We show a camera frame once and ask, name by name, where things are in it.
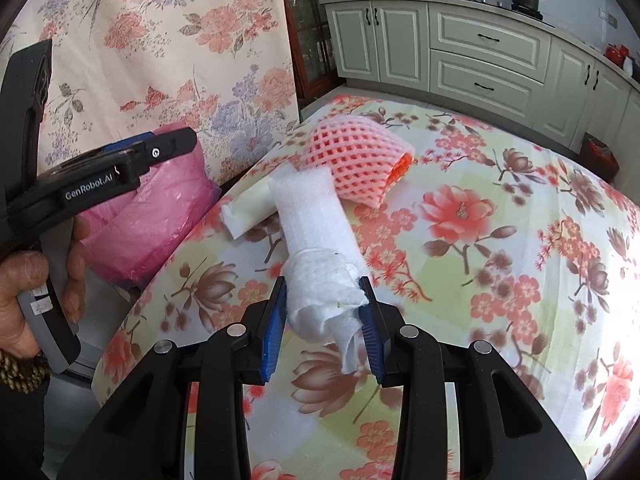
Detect gas stove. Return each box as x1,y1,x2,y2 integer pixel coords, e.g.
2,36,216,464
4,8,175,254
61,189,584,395
465,0,544,22

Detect dark floor trash bin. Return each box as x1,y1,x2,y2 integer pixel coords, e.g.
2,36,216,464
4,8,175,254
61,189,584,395
578,132,620,184

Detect pink trash bag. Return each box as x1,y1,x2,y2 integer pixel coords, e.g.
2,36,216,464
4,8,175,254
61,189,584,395
81,144,220,288

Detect white paper towel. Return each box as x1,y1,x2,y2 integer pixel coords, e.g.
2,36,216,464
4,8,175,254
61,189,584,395
282,248,367,374

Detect brown bead bracelet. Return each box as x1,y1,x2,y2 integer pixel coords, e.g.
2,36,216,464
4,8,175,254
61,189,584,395
0,349,51,395

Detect pink foam fruit net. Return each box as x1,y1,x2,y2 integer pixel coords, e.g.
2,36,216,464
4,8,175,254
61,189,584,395
300,115,414,209

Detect white kitchen cabinets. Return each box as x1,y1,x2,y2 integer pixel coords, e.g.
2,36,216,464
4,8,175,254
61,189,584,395
322,0,639,194

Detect red framed glass door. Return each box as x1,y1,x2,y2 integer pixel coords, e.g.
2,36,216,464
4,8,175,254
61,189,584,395
284,0,338,108

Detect person's left hand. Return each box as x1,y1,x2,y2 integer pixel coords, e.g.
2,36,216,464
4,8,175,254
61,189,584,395
1,217,90,360

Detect red kettle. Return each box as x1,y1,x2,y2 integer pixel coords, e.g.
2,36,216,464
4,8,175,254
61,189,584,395
605,44,631,70

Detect floral fabric cover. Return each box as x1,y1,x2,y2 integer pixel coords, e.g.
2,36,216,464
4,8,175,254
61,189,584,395
1,0,298,183

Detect white foam sheet roll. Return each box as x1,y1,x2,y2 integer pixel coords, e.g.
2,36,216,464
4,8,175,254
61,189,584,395
269,167,370,278

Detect floral table cloth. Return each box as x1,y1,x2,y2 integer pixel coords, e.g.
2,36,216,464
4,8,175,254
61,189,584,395
91,93,640,480

